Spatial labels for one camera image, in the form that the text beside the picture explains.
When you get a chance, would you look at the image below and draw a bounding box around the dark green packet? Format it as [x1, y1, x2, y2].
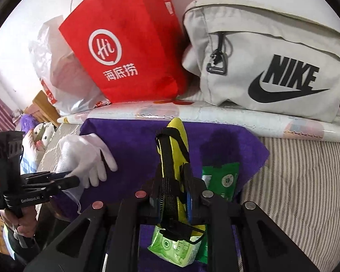
[197, 162, 241, 265]

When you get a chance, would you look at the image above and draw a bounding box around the rolled printed paper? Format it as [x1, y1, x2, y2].
[57, 103, 340, 145]

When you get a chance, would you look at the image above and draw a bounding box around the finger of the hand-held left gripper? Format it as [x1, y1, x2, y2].
[45, 176, 81, 197]
[24, 171, 73, 184]

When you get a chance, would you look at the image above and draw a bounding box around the purple cloth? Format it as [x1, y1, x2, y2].
[49, 117, 270, 272]

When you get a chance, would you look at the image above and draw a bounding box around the wooden headboard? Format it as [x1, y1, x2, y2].
[24, 90, 61, 128]

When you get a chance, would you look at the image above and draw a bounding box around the light green wipes packet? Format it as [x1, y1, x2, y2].
[147, 224, 207, 267]

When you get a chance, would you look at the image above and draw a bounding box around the yellow black pouch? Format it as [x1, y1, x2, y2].
[154, 118, 209, 244]

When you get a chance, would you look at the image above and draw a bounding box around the white plastic shopping bag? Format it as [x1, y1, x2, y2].
[28, 15, 112, 114]

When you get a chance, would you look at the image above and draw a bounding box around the person's left hand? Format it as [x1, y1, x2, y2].
[0, 207, 20, 238]

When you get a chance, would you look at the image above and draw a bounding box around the purple fluffy cushion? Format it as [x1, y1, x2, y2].
[18, 113, 36, 136]

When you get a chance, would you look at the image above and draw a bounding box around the grey waist bag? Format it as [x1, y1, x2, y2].
[181, 0, 340, 122]

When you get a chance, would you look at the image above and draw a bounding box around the red paper bag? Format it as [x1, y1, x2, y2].
[58, 0, 189, 104]

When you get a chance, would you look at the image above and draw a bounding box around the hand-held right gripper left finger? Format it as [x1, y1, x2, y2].
[24, 176, 166, 272]

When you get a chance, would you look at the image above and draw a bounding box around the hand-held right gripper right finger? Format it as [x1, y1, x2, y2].
[181, 164, 319, 272]

